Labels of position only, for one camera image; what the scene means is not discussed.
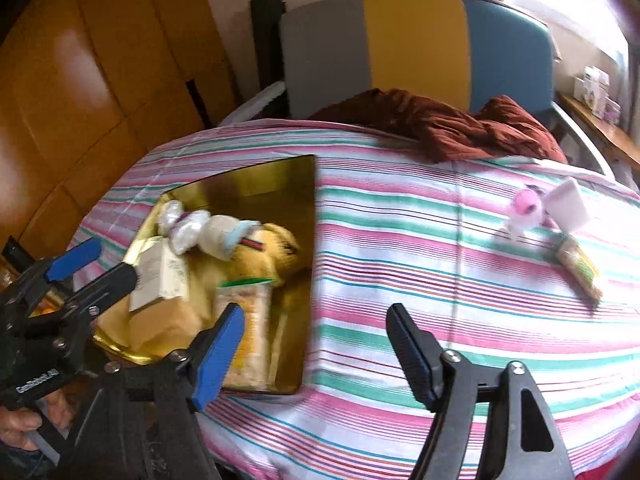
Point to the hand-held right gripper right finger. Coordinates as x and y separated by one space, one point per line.
407 355

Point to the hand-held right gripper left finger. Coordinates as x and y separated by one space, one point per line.
220 355

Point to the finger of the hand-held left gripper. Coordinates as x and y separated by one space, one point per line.
75 260
115 280

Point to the clear cracker packet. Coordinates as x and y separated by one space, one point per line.
250 330

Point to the white printed carton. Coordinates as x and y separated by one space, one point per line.
160 275

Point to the yellow sponge block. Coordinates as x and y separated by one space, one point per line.
165 332

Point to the yellow plush toy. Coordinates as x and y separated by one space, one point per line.
275 255

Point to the gold tray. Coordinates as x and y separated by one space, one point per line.
280 185

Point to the person's left hand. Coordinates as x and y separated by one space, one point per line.
17 427

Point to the pink toy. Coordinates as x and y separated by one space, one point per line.
527 207

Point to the green label snack packet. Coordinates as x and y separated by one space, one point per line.
580 267

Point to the wooden wardrobe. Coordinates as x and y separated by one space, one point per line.
100 60

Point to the white block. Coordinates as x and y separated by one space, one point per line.
570 205

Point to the maroon cloth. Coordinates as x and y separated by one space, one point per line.
450 125

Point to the wooden side table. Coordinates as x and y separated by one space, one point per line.
610 137

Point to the grey yellow blue headboard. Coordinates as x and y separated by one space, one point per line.
415 40

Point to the white purple medicine box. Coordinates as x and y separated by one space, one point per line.
612 110

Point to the white bed rail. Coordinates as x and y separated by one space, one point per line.
582 137
255 102

